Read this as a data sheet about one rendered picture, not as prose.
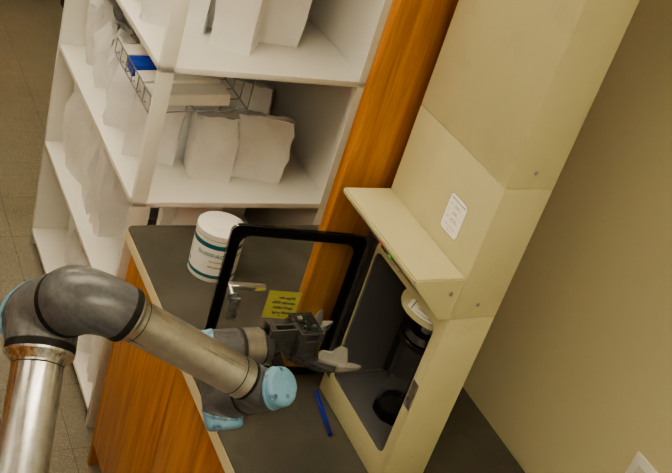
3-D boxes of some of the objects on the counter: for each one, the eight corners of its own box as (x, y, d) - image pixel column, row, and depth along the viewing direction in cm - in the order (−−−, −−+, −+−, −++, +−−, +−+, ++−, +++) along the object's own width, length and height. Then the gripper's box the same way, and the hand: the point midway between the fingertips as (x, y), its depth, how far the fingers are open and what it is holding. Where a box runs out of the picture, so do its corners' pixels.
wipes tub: (225, 254, 268) (237, 210, 260) (240, 283, 258) (253, 237, 251) (180, 255, 261) (191, 209, 254) (195, 285, 252) (207, 238, 244)
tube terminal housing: (405, 378, 244) (516, 110, 206) (469, 474, 220) (609, 192, 182) (318, 386, 231) (420, 103, 194) (377, 489, 208) (505, 190, 170)
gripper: (285, 358, 181) (375, 351, 191) (250, 295, 195) (336, 291, 205) (274, 391, 185) (363, 383, 195) (241, 328, 199) (325, 323, 209)
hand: (345, 346), depth 201 cm, fingers open, 14 cm apart
